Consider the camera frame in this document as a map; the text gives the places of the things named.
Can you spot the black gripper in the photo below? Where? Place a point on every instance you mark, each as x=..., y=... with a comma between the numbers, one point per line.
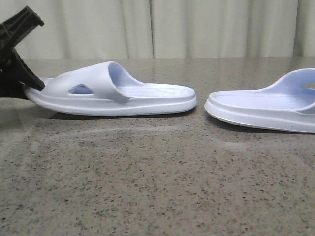
x=12, y=31

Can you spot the light blue slipper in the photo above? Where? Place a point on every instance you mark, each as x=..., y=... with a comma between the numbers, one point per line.
x=107, y=89
x=284, y=105

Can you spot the pale green curtain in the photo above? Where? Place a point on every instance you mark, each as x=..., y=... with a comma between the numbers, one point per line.
x=91, y=29

